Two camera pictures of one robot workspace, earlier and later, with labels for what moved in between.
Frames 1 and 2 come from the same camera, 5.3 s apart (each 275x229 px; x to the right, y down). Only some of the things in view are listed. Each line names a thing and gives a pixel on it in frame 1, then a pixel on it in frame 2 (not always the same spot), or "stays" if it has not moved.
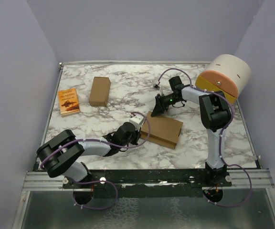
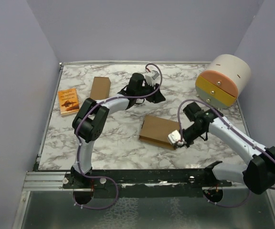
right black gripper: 160,107 → 188,143
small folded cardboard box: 100,92 stays
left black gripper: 137,135 → 158,97
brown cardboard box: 164,130 stays
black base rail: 149,183 stays
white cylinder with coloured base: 227,73 stays
